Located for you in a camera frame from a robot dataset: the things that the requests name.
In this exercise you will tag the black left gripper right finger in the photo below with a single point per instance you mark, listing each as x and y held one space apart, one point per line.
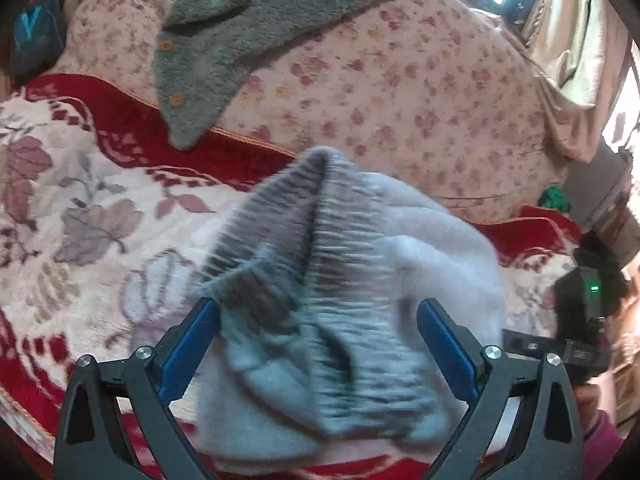
522 420

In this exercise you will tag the magenta right sleeve forearm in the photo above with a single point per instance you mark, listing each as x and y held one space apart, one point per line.
601 444

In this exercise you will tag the blue box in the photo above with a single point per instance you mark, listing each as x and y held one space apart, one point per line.
39 35

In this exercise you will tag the person's right hand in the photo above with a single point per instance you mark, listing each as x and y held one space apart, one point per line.
613 395

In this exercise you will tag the light grey sweatpants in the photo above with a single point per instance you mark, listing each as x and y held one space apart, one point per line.
318 276

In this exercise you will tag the beige curtain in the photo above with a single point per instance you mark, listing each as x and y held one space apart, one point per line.
578 49

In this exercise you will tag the red cream floral blanket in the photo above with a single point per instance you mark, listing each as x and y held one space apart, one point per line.
103 228

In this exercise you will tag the green fabric item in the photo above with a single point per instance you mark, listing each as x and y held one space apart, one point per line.
554 198

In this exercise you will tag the grey fleece garment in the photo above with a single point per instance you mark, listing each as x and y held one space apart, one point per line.
207 48

